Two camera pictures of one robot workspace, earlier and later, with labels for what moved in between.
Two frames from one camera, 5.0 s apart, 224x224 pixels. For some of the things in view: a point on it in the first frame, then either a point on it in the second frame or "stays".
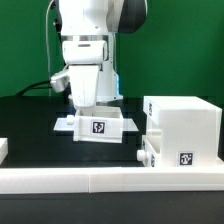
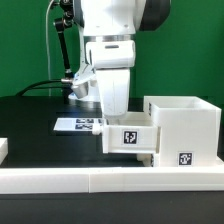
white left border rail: x=4 y=149 stays
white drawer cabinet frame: x=182 y=131 stays
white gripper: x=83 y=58 to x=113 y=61
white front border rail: x=85 y=180 stays
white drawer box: x=97 y=124 to x=133 y=135
